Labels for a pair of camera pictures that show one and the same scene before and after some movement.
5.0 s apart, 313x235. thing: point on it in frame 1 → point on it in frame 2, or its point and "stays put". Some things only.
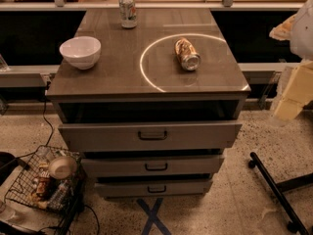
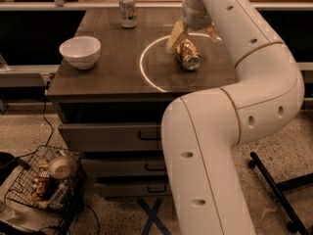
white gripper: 304,33 → 198,21
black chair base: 278,189 stays put
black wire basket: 53,181 stays put
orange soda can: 187,55 stays put
